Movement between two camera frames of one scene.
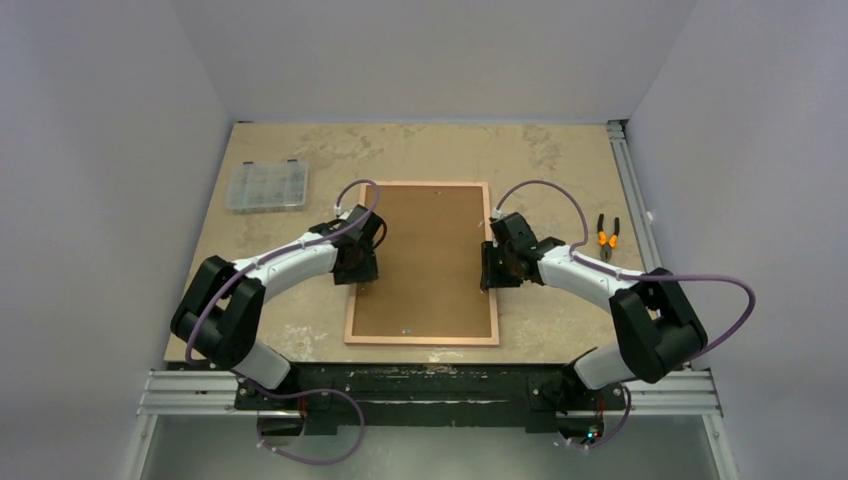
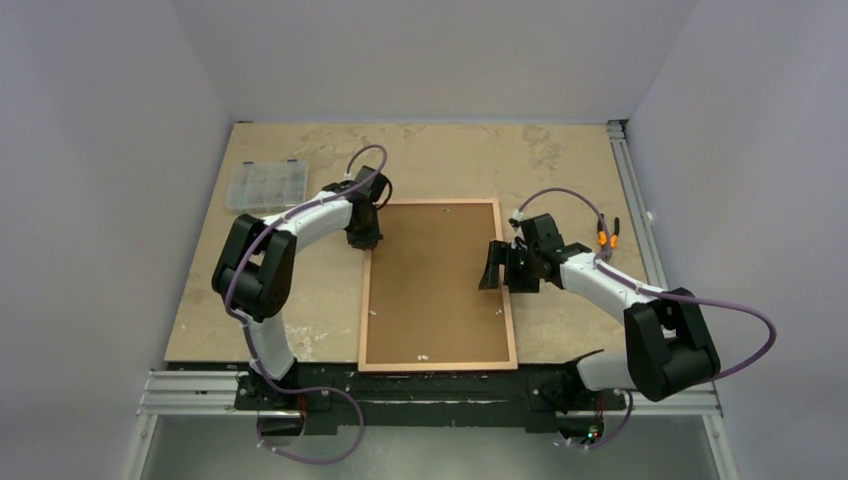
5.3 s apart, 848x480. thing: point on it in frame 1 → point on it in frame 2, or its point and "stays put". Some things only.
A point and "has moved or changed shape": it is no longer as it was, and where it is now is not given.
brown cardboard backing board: [429, 266] has moved or changed shape
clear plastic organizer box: [267, 187] stays put
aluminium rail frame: [690, 393] stays put
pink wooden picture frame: [429, 269] has moved or changed shape
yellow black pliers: [606, 247] stays put
